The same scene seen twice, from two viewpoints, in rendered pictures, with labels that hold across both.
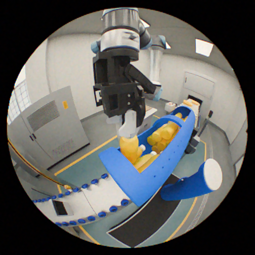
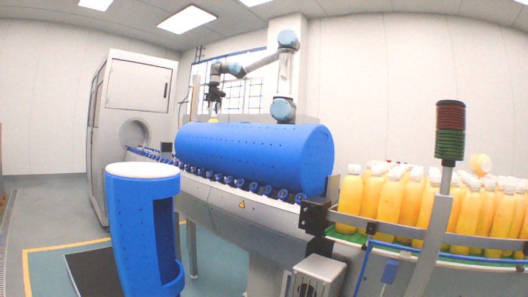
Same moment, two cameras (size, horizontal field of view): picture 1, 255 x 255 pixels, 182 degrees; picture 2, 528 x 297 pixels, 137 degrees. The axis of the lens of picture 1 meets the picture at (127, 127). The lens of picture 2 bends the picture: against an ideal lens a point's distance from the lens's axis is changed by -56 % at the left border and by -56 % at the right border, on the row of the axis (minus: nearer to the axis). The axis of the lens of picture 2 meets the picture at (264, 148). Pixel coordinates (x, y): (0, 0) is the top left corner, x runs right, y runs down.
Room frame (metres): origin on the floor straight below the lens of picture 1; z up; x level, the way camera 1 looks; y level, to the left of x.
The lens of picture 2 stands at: (0.22, -1.44, 1.17)
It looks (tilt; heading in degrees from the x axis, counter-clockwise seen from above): 3 degrees down; 79
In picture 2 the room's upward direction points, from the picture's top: 4 degrees clockwise
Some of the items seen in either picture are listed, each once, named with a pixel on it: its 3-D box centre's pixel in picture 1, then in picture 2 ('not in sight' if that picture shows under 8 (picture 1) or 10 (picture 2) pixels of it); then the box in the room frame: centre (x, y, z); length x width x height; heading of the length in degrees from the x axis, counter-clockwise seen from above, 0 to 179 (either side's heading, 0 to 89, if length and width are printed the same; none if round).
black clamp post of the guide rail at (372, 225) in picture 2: not in sight; (370, 235); (0.61, -0.99, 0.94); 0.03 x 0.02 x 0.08; 128
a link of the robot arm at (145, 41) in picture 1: (132, 37); (231, 68); (0.26, -0.02, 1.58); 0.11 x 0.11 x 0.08; 63
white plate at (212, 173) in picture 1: (213, 173); (142, 168); (-0.05, -0.65, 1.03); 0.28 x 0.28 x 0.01
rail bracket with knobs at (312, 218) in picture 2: (194, 132); (315, 215); (0.51, -0.84, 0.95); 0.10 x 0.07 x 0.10; 38
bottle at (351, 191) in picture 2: not in sight; (349, 201); (0.61, -0.86, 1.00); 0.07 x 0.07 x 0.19
